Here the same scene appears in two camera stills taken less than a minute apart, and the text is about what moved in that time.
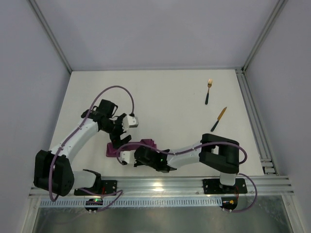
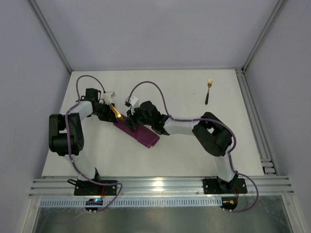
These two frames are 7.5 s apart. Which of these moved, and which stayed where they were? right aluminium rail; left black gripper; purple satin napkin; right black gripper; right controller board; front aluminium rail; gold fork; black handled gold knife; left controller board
Moved: purple satin napkin; left black gripper; right black gripper; black handled gold knife
Stayed: gold fork; left controller board; right controller board; right aluminium rail; front aluminium rail
